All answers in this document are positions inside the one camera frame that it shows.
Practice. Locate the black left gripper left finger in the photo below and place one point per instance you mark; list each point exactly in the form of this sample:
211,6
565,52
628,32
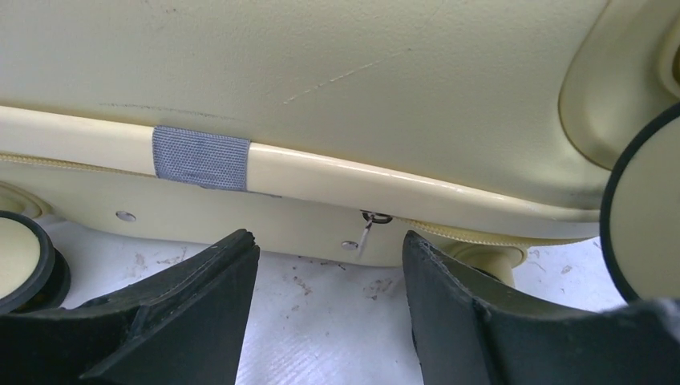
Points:
183,325

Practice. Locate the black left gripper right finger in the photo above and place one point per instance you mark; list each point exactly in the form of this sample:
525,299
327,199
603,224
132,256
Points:
469,328

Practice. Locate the yellow suitcase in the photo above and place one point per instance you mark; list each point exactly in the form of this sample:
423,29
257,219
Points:
331,128

